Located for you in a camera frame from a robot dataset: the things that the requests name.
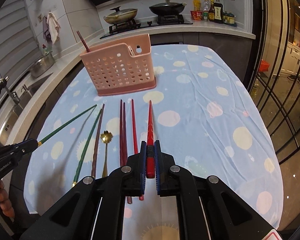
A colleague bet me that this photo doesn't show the green chopstick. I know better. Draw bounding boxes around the green chopstick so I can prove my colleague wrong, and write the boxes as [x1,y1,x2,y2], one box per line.
[72,109,103,187]
[38,105,97,147]

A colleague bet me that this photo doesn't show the bright red chopstick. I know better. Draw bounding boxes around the bright red chopstick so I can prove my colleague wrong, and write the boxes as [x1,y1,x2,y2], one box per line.
[146,100,155,179]

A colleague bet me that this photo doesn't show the dark red chopstick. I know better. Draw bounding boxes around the dark red chopstick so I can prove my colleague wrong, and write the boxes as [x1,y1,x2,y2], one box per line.
[122,102,133,205]
[119,100,124,166]

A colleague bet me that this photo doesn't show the brown chopstick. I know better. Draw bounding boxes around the brown chopstick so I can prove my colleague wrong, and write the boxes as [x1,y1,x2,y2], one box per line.
[91,104,105,178]
[76,30,90,53]

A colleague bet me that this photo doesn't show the gold flower spoon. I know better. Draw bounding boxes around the gold flower spoon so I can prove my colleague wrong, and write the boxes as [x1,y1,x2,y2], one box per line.
[100,131,113,178]

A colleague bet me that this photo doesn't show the steel kitchen faucet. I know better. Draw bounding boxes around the steel kitchen faucet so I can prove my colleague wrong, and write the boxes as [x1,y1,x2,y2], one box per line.
[0,73,20,105]

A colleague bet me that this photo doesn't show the left hand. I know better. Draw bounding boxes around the left hand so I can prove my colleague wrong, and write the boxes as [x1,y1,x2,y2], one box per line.
[0,180,15,218]

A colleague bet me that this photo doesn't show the steel sink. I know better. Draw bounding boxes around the steel sink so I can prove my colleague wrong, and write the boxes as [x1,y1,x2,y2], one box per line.
[0,74,51,147]

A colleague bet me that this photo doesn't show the blue planet pattern tablecloth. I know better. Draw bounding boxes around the blue planet pattern tablecloth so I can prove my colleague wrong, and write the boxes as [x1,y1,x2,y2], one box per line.
[22,45,283,239]

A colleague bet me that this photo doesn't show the green dish soap bottle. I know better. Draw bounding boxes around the green dish soap bottle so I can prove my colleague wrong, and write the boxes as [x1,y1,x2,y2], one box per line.
[42,44,51,56]

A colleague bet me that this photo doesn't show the pink perforated utensil holder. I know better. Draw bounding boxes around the pink perforated utensil holder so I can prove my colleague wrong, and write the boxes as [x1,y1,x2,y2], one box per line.
[80,34,156,96]

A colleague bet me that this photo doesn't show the purple hanging towel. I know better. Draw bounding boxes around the purple hanging towel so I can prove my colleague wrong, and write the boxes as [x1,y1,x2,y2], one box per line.
[43,16,52,43]

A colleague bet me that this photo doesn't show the brown chopstick in holder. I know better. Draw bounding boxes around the brown chopstick in holder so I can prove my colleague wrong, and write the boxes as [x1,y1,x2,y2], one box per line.
[76,30,90,53]

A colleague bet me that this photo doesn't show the white hanging towel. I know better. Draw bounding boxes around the white hanging towel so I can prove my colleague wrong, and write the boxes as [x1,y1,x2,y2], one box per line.
[47,12,61,44]

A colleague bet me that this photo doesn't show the glass sliding door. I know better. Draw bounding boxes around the glass sliding door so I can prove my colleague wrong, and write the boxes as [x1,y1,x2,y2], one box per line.
[250,0,300,164]

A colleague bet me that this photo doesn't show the black gas stove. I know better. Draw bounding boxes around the black gas stove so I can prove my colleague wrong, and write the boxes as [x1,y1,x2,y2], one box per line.
[100,14,193,39]

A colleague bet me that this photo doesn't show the red instant noodle cup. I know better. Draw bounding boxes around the red instant noodle cup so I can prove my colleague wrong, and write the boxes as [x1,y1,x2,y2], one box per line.
[190,10,203,21]

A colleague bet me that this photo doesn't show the beige wok with lid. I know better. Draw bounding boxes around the beige wok with lid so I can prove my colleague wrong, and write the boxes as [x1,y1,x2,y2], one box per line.
[103,6,138,25]

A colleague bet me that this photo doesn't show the black wok with lid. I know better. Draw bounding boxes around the black wok with lid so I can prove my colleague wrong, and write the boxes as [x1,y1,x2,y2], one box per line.
[149,0,187,16]

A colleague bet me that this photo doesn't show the brown sauce bottle yellow cap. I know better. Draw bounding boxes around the brown sauce bottle yellow cap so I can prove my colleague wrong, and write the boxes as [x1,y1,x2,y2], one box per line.
[208,0,215,22]

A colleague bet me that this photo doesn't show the small condiment jars tray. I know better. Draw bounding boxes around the small condiment jars tray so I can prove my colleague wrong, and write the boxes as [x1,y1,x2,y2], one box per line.
[223,11,237,27]

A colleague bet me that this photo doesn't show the clear plastic bottle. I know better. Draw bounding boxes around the clear plastic bottle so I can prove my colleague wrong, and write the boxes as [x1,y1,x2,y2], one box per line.
[203,0,210,21]

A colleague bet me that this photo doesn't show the yellow seasoning packet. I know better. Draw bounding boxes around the yellow seasoning packet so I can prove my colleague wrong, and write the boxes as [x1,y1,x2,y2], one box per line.
[193,0,202,11]

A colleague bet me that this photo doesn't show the dark soy sauce bottle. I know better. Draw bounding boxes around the dark soy sauce bottle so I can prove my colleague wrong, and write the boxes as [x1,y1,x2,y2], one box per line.
[213,0,223,24]

